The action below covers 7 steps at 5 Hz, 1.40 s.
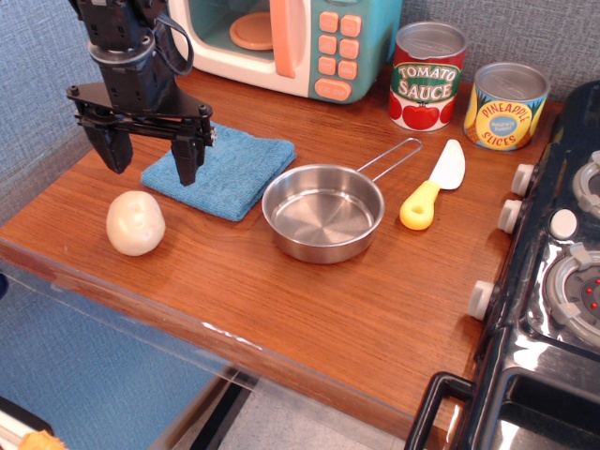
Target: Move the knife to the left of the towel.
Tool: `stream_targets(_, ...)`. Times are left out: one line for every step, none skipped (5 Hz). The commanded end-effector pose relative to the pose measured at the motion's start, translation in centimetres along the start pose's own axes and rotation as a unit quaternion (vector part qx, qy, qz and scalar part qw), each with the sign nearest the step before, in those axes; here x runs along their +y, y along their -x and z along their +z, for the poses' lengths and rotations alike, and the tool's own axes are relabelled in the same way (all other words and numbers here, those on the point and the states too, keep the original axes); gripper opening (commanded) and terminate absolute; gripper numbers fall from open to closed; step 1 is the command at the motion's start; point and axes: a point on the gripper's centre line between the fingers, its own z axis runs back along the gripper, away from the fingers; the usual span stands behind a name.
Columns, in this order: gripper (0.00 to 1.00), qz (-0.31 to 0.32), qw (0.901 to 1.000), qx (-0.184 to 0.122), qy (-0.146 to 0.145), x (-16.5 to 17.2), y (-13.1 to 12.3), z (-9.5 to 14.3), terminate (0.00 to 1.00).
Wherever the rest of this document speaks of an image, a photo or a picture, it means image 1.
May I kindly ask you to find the white stove knob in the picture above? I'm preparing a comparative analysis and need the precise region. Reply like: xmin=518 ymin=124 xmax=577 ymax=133
xmin=511 ymin=164 xmax=535 ymax=197
xmin=497 ymin=200 xmax=522 ymax=234
xmin=467 ymin=280 xmax=495 ymax=321

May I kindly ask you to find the white stove knob top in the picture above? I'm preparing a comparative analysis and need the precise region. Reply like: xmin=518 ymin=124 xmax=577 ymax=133
xmin=511 ymin=164 xmax=535 ymax=197

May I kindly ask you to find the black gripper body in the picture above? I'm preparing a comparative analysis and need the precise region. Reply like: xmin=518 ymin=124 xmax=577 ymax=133
xmin=67 ymin=37 xmax=216 ymax=146

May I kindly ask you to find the toy knife yellow handle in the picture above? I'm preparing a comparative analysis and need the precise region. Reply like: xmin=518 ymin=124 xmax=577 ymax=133
xmin=398 ymin=139 xmax=466 ymax=231

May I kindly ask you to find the pineapple slices can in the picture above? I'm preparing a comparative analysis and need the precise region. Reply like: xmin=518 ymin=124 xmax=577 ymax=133
xmin=463 ymin=62 xmax=550 ymax=152

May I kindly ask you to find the small steel pan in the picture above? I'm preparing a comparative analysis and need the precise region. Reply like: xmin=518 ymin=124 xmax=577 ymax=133
xmin=262 ymin=138 xmax=423 ymax=264

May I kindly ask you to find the white toy potato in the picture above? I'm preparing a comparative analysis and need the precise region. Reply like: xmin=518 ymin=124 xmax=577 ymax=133
xmin=106 ymin=190 xmax=166 ymax=257

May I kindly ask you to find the white stove knob bottom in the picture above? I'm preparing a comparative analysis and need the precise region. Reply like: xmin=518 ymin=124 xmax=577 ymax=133
xmin=467 ymin=280 xmax=495 ymax=321

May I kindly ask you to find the orange fuzzy object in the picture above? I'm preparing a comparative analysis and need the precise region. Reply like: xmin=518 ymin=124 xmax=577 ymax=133
xmin=18 ymin=430 xmax=67 ymax=450

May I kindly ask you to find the orange plate in microwave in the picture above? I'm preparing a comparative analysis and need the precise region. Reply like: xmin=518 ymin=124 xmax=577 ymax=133
xmin=229 ymin=11 xmax=273 ymax=52

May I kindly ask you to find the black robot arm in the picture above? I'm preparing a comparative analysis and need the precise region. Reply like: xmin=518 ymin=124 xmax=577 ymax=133
xmin=67 ymin=1 xmax=216 ymax=186

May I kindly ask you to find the white stove knob middle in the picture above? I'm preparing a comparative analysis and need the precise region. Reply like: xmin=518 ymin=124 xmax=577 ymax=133
xmin=497 ymin=200 xmax=522 ymax=234

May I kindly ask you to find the blue folded towel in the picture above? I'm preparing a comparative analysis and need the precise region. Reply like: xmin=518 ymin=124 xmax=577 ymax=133
xmin=141 ymin=125 xmax=296 ymax=222

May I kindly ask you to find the tomato sauce can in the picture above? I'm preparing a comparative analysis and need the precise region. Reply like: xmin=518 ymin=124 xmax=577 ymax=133
xmin=388 ymin=22 xmax=469 ymax=131

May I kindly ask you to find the teal toy microwave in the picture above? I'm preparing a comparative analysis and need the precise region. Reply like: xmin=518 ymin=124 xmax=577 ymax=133
xmin=168 ymin=1 xmax=402 ymax=104

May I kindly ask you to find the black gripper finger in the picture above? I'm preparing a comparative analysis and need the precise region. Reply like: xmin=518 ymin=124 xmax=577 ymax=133
xmin=84 ymin=127 xmax=133 ymax=173
xmin=172 ymin=136 xmax=205 ymax=187

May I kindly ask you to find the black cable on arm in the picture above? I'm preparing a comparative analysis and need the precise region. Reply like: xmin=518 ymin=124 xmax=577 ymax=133
xmin=152 ymin=12 xmax=195 ymax=78

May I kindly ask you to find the black toy stove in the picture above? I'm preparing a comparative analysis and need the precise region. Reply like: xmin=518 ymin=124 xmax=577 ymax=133
xmin=406 ymin=82 xmax=599 ymax=449

